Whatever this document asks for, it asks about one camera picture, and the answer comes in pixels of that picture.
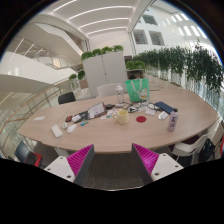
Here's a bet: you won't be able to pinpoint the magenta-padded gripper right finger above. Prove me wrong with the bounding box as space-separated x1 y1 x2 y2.
131 143 185 186

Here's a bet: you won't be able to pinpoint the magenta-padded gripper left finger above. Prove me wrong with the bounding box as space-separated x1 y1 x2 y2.
44 143 96 188

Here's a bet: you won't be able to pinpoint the lilac drink bottle black cap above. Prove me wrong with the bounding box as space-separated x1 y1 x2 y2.
167 107 180 133

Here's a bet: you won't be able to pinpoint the white computer mouse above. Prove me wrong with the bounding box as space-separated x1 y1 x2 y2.
66 123 77 134

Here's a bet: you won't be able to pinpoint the white charger block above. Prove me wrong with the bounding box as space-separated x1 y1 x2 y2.
50 124 64 139

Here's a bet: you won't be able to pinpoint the flat round red coaster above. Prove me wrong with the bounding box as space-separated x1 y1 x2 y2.
135 115 148 124

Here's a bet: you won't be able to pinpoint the pale yellow mug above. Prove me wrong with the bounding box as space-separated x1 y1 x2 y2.
113 109 130 126

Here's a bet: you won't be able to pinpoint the white chair dark seat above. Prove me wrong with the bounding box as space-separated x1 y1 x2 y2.
173 123 221 165

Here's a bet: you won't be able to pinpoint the dark chair red part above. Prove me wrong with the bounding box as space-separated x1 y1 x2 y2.
13 140 44 168

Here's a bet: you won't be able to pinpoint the open booklet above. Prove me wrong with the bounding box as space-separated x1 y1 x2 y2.
87 101 108 120

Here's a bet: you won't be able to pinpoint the dark blue keyboard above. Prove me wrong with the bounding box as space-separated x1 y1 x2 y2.
153 101 175 115

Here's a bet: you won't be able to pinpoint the colourful sticker sheet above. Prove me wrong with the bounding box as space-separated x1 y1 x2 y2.
100 109 118 120

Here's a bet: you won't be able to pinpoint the black chair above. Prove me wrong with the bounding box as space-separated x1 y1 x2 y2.
57 91 77 106

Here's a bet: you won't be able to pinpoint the green tote bag cat print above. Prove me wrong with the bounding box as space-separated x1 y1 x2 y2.
125 78 150 103

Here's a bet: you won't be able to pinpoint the clear shaker bottle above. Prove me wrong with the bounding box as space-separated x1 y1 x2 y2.
115 84 125 104

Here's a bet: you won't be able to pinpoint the small potted plant stand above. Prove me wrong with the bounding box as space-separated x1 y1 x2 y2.
68 70 89 91

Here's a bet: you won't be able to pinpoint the white cabinet with plants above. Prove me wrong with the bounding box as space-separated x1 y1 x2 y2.
80 45 129 98

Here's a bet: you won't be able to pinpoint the row of green plants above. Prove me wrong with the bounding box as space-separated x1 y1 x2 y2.
133 41 224 101

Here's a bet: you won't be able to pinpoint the black tangled cables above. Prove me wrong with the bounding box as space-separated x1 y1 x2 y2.
123 101 161 114

